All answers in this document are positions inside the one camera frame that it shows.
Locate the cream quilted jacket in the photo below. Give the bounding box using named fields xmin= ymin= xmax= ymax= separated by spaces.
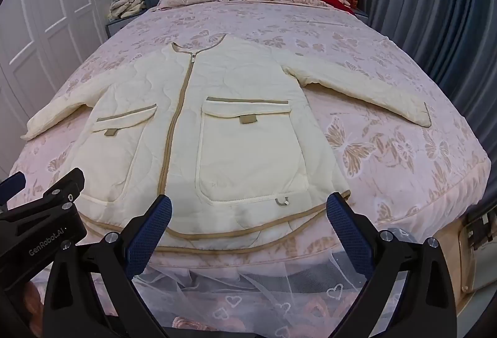
xmin=21 ymin=33 xmax=432 ymax=254

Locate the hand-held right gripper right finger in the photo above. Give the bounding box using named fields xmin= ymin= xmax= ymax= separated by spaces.
xmin=326 ymin=191 xmax=459 ymax=338

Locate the pile of cream cloth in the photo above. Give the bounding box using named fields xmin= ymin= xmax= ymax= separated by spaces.
xmin=108 ymin=0 xmax=146 ymax=21

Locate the black metal bracket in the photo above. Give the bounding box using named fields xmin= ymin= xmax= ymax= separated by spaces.
xmin=464 ymin=205 xmax=492 ymax=251

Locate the grey-blue nightstand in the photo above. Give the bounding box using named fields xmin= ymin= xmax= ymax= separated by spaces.
xmin=106 ymin=8 xmax=149 ymax=38
xmin=349 ymin=6 xmax=369 ymax=24

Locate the beige bed frame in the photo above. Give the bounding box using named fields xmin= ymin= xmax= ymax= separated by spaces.
xmin=433 ymin=214 xmax=480 ymax=327

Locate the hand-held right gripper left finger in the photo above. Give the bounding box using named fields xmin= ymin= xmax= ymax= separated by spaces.
xmin=43 ymin=195 xmax=173 ymax=338

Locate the pink butterfly bedspread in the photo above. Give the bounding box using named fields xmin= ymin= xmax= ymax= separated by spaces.
xmin=8 ymin=0 xmax=490 ymax=263

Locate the white lace bed skirt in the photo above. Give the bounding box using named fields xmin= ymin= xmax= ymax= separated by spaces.
xmin=23 ymin=241 xmax=393 ymax=338

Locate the grey curtain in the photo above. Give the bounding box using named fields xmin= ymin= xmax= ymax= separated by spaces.
xmin=363 ymin=0 xmax=497 ymax=207

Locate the white wardrobe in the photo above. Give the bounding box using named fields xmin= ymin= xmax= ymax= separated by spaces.
xmin=0 ymin=0 xmax=117 ymax=183

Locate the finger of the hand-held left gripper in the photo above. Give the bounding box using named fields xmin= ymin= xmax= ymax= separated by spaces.
xmin=0 ymin=167 xmax=86 ymax=222
xmin=0 ymin=172 xmax=26 ymax=209

